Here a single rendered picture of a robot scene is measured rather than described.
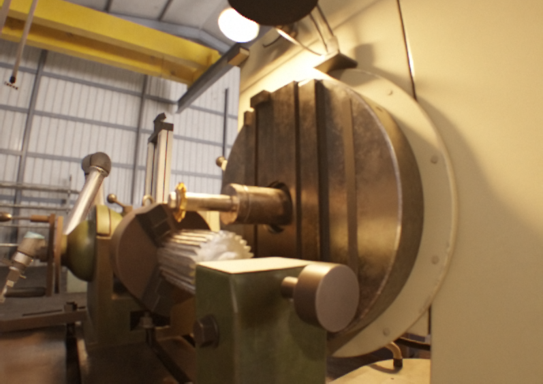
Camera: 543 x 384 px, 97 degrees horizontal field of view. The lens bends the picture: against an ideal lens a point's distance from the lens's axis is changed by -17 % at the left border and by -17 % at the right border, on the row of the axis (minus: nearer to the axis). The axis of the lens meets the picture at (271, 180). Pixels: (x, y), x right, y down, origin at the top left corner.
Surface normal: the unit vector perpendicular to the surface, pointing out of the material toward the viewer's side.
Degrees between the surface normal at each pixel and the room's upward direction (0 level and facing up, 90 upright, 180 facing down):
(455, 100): 90
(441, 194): 90
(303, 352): 90
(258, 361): 90
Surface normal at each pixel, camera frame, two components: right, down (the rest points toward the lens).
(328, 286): 0.61, -0.13
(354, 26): -0.79, -0.10
